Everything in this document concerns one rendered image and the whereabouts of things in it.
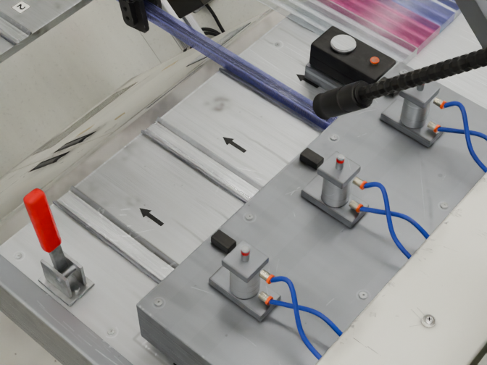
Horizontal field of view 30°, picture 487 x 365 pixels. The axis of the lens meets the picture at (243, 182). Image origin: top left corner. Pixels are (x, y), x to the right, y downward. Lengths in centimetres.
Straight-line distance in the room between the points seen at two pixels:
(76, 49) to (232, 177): 114
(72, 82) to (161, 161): 109
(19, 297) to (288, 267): 22
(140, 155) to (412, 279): 29
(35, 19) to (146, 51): 102
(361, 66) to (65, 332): 36
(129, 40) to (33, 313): 129
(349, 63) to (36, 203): 33
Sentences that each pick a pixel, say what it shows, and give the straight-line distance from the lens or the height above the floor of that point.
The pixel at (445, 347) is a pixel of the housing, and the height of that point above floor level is 127.
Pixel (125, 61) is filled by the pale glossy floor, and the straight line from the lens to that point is 196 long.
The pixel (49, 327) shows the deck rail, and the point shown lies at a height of 104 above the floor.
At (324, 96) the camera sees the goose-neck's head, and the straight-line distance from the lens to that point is 60.
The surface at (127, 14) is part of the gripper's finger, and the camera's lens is 96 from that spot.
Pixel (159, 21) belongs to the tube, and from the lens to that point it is 95.
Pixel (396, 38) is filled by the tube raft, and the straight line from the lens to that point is 94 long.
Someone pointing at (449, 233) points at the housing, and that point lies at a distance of 70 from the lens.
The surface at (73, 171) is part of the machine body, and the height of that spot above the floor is 62.
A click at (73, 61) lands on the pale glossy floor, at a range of 192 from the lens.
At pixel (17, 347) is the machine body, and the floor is 62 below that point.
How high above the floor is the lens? 173
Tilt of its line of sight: 58 degrees down
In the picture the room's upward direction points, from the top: 78 degrees clockwise
